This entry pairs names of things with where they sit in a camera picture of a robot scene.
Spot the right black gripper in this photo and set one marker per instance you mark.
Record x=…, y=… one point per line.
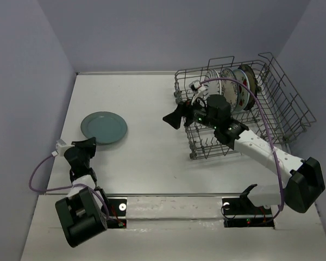
x=185, y=109

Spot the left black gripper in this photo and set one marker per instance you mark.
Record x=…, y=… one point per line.
x=89, y=144

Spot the plain teal plate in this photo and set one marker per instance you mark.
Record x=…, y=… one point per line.
x=106, y=127

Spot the white blue striped plate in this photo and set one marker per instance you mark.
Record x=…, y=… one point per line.
x=212, y=87

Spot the blue floral pattern plate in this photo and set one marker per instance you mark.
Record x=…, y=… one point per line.
x=229, y=88

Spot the white strawberry pattern plate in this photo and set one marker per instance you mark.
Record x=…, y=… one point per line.
x=243, y=97

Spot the dark striped rim plate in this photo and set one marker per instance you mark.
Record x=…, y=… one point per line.
x=253, y=85

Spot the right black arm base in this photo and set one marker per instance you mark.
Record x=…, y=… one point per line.
x=242, y=214

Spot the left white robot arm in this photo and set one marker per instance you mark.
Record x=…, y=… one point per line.
x=83, y=213

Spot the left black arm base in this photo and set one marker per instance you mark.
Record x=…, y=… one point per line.
x=117, y=212

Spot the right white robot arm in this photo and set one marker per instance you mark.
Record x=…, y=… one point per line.
x=300, y=181

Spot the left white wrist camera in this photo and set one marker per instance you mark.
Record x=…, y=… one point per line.
x=60, y=148

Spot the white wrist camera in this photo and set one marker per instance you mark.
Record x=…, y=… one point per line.
x=60, y=148
x=198, y=90

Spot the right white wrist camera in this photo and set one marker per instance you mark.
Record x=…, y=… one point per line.
x=198, y=90

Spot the grey wire dish rack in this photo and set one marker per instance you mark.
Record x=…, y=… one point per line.
x=281, y=112

